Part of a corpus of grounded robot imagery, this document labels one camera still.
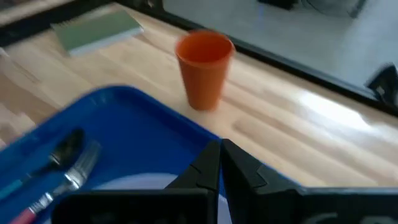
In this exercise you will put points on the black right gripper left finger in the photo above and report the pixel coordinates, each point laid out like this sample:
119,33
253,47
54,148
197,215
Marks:
186,205

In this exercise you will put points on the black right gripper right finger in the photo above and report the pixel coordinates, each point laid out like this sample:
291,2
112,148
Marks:
264,202

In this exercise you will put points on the white round plate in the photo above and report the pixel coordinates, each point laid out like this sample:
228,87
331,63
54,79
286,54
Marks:
140,182

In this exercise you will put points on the blue plastic tray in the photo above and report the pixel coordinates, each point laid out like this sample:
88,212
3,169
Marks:
133,130

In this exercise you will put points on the orange plastic cup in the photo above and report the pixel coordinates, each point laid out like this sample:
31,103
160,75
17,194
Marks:
203,71

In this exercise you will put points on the green spiral notebook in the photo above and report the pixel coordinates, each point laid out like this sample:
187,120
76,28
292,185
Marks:
96,31

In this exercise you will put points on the black floor object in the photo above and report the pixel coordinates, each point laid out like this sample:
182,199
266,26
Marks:
278,3

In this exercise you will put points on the black table edge rail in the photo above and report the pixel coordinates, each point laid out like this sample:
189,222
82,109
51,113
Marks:
31,28
280,63

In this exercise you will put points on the black table bracket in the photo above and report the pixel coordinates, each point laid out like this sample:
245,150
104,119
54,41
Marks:
385,84

